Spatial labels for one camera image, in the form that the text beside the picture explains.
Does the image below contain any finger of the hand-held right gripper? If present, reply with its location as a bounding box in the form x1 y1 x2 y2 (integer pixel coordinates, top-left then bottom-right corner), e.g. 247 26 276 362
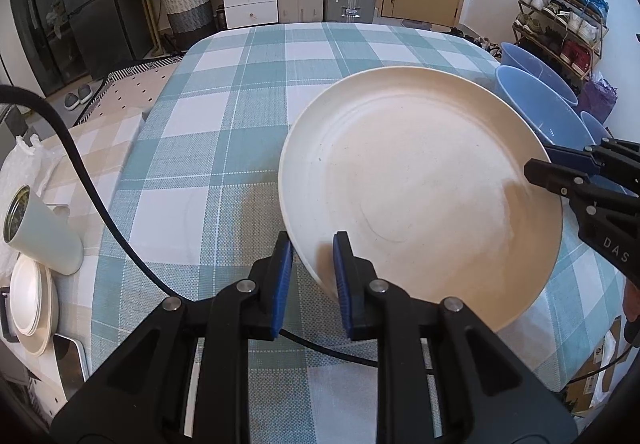
545 138 640 195
524 159 626 213

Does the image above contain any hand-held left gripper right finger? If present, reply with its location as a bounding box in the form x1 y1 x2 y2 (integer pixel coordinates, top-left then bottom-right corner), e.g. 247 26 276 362
332 230 581 444

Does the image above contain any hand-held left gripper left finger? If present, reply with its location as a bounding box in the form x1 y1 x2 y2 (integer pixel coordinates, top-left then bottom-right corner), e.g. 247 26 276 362
50 230 296 444

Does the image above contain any large cream plate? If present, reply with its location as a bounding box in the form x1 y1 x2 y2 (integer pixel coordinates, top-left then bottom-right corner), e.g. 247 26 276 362
278 68 565 332

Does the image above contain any person's right hand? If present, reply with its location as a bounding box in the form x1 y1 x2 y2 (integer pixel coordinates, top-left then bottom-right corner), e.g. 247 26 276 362
623 281 640 325

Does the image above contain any purple bag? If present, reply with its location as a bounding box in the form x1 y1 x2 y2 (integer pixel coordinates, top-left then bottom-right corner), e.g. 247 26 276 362
580 74 618 125

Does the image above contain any wooden shoe rack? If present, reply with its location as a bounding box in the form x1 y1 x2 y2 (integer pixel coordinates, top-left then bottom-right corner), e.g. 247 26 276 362
512 0 609 77

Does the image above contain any printed cardboard box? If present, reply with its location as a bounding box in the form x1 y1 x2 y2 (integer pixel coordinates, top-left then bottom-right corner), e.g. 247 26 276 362
565 314 636 417

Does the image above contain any green checked tablecloth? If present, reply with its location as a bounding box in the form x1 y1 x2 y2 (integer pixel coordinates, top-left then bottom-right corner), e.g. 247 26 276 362
90 22 626 444

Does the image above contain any dark screen tablet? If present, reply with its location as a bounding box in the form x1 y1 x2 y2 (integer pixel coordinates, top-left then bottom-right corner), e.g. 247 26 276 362
52 334 91 387

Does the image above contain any beige checked tablecloth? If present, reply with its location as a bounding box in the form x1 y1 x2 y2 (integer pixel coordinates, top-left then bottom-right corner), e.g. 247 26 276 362
0 116 151 425

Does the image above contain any white tumbler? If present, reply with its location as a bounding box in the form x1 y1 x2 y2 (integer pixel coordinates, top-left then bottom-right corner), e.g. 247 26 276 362
2 185 85 275

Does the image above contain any white dotted floor mat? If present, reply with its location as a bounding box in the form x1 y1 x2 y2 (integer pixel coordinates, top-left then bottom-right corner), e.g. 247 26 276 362
75 68 173 125

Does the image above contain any stack of white dishes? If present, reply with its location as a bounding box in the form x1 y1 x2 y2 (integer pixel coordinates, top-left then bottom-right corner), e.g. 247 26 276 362
9 254 60 357

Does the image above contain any striped black white rug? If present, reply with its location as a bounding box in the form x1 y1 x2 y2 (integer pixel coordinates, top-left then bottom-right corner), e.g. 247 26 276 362
102 54 187 80

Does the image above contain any white plastic wrap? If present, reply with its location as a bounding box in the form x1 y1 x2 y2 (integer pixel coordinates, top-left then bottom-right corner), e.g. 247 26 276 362
0 134 67 205

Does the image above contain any grey white woven basket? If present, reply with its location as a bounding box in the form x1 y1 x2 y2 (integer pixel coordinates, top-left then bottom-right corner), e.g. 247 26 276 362
160 0 216 37

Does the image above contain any dark glass cabinet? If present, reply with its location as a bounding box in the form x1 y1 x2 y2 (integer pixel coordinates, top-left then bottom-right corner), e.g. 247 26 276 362
7 0 76 94

